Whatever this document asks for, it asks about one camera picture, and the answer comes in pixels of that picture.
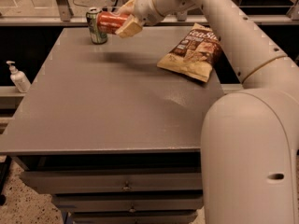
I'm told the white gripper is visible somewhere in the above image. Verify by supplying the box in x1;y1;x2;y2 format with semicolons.
114;0;164;38

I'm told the red coke can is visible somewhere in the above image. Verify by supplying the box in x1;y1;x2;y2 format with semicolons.
96;11;128;34

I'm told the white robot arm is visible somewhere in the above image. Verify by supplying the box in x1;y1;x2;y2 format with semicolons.
119;0;299;224

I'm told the green soda can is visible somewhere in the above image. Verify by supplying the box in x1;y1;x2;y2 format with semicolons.
86;7;107;45

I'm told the sea salt chip bag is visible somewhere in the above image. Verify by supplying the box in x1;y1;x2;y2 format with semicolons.
157;23;222;82

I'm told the grey drawer cabinet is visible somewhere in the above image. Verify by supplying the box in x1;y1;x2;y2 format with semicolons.
0;27;222;224

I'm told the white pump sanitizer bottle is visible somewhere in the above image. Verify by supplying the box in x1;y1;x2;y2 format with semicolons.
7;61;31;93

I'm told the top drawer knob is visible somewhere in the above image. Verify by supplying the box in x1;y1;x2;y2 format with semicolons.
121;181;132;192

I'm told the drawer knob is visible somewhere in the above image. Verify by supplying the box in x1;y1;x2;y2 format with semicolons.
121;181;132;192
129;205;136;213

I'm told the metal railing frame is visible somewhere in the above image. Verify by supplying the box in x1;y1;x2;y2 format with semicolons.
0;0;299;26

